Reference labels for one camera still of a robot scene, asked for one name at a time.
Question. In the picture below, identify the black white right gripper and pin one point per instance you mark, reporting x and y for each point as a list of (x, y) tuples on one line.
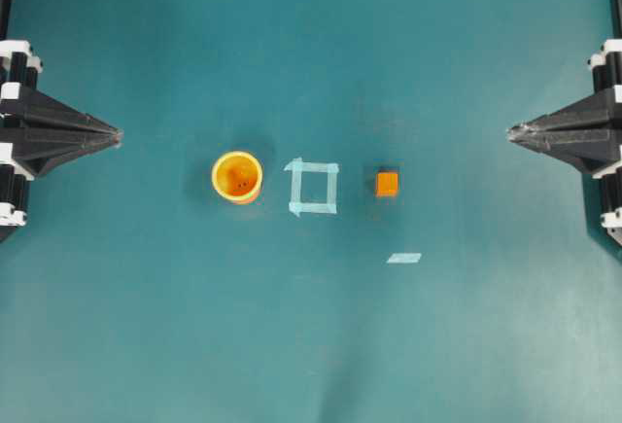
[(568, 135)]

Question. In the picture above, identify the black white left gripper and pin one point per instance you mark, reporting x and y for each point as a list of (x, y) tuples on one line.
[(38, 133)]

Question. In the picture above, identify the orange cube block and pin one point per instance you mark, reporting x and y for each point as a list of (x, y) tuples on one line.
[(386, 184)]

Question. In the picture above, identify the yellow orange plastic cup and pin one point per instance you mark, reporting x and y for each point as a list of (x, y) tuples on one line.
[(237, 177)]

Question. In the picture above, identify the light blue tape strip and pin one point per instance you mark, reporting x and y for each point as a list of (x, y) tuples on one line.
[(404, 258)]

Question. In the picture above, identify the light blue tape square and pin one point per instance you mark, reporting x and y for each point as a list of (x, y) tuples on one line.
[(313, 187)]

